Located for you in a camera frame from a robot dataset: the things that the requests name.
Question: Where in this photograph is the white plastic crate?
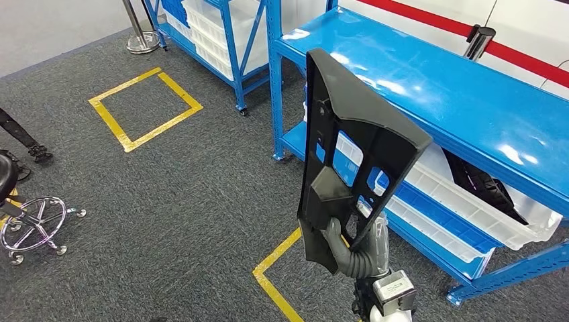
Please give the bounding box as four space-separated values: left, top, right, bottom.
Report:
335 132 564 252
193 26 270 82
182 0 268 50
382 195 495 268

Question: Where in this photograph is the black stool chrome base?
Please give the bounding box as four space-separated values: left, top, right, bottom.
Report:
0 153 88 266

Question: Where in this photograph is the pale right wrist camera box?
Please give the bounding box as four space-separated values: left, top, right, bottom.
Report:
372 270 418 312

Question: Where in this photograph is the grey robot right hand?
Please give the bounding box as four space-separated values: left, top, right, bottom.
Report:
321 212 391 273

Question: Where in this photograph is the chrome stanchion round base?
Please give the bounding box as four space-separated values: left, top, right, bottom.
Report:
122 0 162 55

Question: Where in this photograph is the chrome stanchion black top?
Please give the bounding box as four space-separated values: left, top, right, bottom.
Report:
462 24 497 62

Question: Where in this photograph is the black plastic car trim part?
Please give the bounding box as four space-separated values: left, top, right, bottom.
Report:
297 48 433 275

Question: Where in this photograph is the blue steel shelf rack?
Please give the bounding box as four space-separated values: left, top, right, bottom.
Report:
142 0 273 117
266 0 569 307

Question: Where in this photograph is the blue plastic crate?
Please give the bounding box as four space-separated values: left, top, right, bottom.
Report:
160 0 191 28
375 170 504 255

